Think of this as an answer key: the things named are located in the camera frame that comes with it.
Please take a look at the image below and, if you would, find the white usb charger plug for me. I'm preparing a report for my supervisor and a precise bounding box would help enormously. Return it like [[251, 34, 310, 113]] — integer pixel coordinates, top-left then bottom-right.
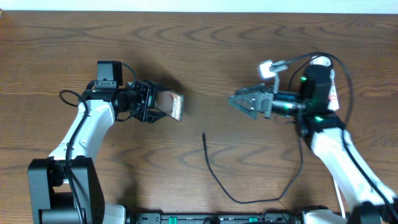
[[310, 55, 333, 67]]

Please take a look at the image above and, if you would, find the black charging cable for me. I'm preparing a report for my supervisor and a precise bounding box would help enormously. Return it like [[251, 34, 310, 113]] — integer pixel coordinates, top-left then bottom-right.
[[201, 60, 335, 205]]

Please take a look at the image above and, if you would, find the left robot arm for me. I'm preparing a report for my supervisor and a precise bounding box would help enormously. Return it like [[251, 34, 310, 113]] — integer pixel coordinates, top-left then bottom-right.
[[27, 80, 165, 223]]

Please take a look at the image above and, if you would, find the white power strip cord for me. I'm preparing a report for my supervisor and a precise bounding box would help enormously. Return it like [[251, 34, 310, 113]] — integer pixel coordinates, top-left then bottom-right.
[[333, 177, 347, 219]]

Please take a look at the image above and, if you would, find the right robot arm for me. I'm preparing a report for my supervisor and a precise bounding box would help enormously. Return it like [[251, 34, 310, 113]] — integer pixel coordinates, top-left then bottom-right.
[[229, 65, 397, 223]]

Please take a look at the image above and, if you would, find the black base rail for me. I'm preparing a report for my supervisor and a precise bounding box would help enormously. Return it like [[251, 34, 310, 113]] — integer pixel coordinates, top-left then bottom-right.
[[126, 210, 303, 224]]

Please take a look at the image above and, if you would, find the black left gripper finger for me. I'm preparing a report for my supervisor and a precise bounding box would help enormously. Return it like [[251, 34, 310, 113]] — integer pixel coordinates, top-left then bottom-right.
[[146, 80, 164, 92], [146, 110, 167, 123]]

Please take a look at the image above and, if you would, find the white power strip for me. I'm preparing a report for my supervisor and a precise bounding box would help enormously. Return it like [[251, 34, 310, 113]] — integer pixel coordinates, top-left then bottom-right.
[[328, 69, 339, 111]]

